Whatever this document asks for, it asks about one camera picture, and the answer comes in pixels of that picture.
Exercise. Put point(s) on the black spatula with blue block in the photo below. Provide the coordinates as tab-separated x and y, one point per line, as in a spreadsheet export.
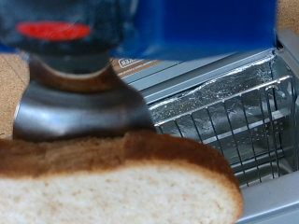
78	109

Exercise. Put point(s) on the white bread slice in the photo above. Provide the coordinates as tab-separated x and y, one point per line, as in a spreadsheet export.
118	189

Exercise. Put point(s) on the silver toaster oven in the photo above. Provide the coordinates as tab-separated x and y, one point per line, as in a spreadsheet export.
271	202

